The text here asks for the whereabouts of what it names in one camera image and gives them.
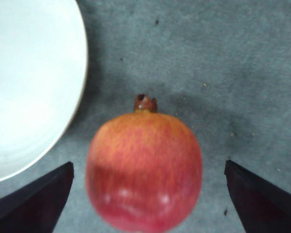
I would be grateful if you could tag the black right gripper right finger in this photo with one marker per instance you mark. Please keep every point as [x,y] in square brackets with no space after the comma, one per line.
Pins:
[263,207]

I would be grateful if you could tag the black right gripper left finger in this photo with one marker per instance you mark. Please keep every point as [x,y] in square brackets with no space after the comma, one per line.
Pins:
[36,206]

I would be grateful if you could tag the red pomegranate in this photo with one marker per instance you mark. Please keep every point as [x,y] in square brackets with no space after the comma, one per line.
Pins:
[144,169]

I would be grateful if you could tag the white plate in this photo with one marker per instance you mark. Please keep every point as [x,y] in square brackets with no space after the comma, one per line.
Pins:
[43,78]

